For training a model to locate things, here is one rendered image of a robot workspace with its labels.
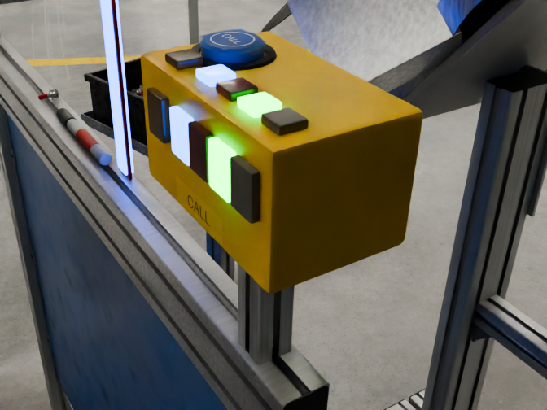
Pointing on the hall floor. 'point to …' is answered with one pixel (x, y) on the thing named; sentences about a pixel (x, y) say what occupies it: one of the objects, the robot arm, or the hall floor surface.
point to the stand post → (487, 232)
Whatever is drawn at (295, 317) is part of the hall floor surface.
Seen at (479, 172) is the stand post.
